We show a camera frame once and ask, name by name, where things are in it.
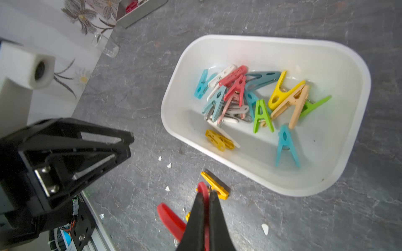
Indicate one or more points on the tan clothespin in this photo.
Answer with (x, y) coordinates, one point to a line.
(296, 99)

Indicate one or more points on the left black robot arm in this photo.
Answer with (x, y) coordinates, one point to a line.
(72, 229)

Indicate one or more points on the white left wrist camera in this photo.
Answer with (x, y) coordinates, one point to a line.
(23, 70)

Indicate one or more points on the clear glass cup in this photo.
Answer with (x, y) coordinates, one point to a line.
(106, 46)

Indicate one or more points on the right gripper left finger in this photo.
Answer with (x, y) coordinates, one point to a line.
(193, 238)

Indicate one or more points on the yellow clothespin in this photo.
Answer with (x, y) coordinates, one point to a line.
(279, 96)
(220, 142)
(216, 185)

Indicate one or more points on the metal tray with tools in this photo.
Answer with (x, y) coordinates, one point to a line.
(126, 19)

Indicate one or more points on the green clothespin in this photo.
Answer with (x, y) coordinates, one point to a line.
(311, 106)
(261, 113)

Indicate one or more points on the red clothespin pile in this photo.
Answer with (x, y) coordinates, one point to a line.
(228, 80)

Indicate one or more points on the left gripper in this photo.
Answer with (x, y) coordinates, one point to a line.
(45, 166)

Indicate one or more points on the white clothespin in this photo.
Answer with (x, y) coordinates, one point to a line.
(221, 128)
(213, 83)

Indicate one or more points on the muted teal clothespin bottom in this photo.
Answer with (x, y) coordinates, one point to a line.
(216, 102)

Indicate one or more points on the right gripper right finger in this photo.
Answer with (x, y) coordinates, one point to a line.
(219, 237)

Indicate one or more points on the white clothespin bottom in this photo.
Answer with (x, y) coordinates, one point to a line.
(221, 128)

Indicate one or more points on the pink clothespin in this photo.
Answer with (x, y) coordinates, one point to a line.
(224, 110)

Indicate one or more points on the white storage box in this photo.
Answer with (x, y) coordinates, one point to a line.
(323, 139)

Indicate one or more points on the dark teal clothespin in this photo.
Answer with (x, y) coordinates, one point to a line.
(261, 79)

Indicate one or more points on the grey clothespin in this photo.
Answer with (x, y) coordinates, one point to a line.
(239, 112)

